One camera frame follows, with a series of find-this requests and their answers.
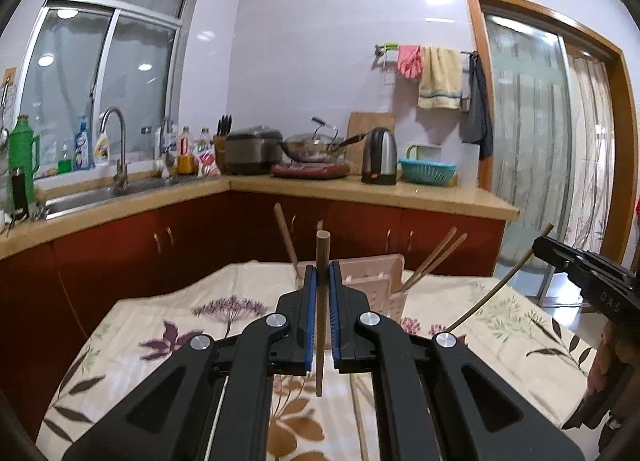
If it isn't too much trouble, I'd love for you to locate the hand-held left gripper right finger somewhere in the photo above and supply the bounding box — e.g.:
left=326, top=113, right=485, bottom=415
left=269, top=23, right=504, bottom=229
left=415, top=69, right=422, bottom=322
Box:
left=327, top=261, right=586, bottom=461

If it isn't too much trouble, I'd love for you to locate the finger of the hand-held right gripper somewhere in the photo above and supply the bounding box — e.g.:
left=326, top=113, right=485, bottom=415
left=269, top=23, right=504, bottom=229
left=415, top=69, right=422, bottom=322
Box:
left=531, top=236, right=583, bottom=276

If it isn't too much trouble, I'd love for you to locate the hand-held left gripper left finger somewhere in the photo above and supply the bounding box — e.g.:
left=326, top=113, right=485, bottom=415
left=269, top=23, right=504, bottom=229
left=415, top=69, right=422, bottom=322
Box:
left=62, top=263, right=318, bottom=461

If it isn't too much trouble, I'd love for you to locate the long wooden chopstick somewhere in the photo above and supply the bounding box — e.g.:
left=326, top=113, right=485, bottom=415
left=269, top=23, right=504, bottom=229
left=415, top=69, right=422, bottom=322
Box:
left=406, top=233, right=468, bottom=293
left=273, top=203, right=299, bottom=268
left=314, top=229, right=331, bottom=398
left=446, top=223, right=555, bottom=332
left=403, top=226, right=458, bottom=290

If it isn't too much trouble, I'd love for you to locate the pink perforated plastic utensil holder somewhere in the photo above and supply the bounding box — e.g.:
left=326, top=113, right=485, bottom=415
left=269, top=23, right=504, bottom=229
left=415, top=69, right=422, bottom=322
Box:
left=295, top=253, right=406, bottom=348

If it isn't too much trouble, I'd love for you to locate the person's right hand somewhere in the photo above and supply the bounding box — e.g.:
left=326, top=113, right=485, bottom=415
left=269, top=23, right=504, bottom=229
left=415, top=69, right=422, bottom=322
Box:
left=585, top=318, right=640, bottom=442

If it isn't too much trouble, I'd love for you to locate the striped curtain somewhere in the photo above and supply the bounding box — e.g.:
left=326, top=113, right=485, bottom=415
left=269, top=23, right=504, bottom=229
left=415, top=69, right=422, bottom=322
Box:
left=567, top=48, right=632, bottom=262

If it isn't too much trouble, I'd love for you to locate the sliding glass door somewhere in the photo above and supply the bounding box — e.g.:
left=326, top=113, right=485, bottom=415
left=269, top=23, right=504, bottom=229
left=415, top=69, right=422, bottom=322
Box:
left=482, top=11, right=636, bottom=298

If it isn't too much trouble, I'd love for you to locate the white plastic container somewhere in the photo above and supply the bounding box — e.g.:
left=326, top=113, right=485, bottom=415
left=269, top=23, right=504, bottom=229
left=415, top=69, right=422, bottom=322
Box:
left=457, top=145, right=479, bottom=188

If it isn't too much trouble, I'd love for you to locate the teal plastic colander basket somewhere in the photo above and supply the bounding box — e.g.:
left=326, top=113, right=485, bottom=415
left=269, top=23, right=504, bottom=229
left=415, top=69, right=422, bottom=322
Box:
left=398, top=158, right=459, bottom=187

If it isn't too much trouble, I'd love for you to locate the dark grey cloth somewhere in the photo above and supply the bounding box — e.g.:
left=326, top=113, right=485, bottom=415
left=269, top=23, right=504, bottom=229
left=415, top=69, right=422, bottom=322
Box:
left=460, top=53, right=495, bottom=161

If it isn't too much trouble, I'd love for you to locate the red induction cooker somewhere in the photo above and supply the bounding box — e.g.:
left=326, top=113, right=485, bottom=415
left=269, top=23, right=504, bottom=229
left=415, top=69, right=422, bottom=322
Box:
left=270, top=162, right=352, bottom=180

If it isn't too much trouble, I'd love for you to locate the floral tablecloth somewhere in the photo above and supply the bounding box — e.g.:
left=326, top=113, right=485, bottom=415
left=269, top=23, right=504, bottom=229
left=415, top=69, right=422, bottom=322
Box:
left=35, top=258, right=597, bottom=461

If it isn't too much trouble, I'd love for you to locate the green plastic cup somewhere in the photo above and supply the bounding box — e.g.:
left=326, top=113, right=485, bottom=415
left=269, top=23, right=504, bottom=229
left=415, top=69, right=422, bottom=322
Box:
left=404, top=144, right=441, bottom=162

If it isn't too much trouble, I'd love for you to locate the steel electric kettle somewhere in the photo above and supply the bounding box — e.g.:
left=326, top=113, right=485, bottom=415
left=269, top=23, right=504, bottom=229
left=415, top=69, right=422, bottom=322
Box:
left=360, top=126, right=399, bottom=186

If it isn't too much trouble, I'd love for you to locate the steel wok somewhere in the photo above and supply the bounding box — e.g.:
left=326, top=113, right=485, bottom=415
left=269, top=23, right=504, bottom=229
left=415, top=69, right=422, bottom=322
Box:
left=280, top=116, right=370, bottom=164

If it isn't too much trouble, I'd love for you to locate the grey rice cooker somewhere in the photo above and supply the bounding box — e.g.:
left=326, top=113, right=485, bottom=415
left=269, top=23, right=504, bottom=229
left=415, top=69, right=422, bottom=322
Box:
left=223, top=125, right=284, bottom=176

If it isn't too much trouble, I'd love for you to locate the red and white snack bag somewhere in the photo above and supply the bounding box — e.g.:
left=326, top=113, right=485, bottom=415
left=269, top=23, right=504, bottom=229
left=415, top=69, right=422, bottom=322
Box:
left=195, top=148, right=222, bottom=178

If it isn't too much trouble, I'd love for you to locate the wooden knife block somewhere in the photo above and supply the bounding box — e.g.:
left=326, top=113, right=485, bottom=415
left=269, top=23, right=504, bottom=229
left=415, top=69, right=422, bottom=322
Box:
left=212, top=114, right=235, bottom=174

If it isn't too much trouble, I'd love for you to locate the yellow striped towel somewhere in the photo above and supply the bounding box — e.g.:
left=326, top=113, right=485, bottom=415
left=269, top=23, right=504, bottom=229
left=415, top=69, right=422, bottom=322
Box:
left=417, top=45, right=464, bottom=111

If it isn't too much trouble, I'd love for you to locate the wooden cutting board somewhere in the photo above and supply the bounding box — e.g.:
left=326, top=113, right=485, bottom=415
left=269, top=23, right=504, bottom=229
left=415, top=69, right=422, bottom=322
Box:
left=345, top=111, right=397, bottom=174

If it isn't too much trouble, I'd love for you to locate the cooking oil bottle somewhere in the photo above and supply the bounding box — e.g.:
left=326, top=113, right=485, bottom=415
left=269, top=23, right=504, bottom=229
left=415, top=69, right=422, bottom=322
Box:
left=175, top=126, right=197, bottom=176

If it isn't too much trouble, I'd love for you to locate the small water filter tap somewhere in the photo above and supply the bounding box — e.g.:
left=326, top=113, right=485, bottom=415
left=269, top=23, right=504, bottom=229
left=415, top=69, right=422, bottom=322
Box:
left=158, top=116, right=179, bottom=180

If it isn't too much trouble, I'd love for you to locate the pink rubber glove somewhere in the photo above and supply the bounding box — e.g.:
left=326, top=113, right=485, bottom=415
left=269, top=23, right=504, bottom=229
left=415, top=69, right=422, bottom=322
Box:
left=397, top=44, right=424, bottom=81

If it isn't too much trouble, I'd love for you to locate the steel kitchen faucet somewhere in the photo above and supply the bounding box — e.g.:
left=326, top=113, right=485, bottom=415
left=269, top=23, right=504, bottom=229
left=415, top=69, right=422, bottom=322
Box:
left=97, top=107, right=130, bottom=192

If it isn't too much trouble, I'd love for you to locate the stainless steel sink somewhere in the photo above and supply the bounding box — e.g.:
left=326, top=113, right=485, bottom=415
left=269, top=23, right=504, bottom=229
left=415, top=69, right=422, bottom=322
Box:
left=34, top=176, right=182, bottom=220

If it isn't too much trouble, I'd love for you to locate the white spray bottle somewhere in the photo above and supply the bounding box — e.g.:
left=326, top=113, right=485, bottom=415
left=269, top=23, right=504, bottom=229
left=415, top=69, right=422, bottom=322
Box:
left=93, top=130, right=111, bottom=167

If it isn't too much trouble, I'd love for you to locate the blue cleaner bottle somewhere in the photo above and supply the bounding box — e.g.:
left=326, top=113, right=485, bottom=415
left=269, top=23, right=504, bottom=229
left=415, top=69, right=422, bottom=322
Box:
left=73, top=114, right=92, bottom=171

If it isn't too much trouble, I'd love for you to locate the green dish soap bottle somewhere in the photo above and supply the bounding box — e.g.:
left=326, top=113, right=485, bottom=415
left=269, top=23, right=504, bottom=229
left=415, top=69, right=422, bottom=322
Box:
left=57, top=139, right=75, bottom=174

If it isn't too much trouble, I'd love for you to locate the black vacuum bottle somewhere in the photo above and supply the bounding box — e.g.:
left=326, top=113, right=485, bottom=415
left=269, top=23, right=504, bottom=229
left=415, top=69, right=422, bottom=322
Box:
left=10, top=167, right=30, bottom=220

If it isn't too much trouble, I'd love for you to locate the green thermos flask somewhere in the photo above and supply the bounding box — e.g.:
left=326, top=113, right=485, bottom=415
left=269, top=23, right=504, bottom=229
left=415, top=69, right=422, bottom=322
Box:
left=8, top=114, right=40, bottom=202

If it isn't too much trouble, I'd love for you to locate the aluminium sliding window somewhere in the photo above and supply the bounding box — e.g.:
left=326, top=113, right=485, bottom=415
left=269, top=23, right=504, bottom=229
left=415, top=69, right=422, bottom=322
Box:
left=4, top=0, right=205, bottom=176

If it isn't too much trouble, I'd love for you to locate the wooden door frame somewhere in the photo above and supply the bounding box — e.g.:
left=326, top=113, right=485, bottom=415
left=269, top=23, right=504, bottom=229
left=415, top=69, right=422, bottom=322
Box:
left=463, top=0, right=640, bottom=309

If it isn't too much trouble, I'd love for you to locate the wall towel rack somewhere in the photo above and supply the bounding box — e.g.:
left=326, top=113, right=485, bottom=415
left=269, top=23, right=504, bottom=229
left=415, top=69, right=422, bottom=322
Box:
left=374, top=42, right=476, bottom=68

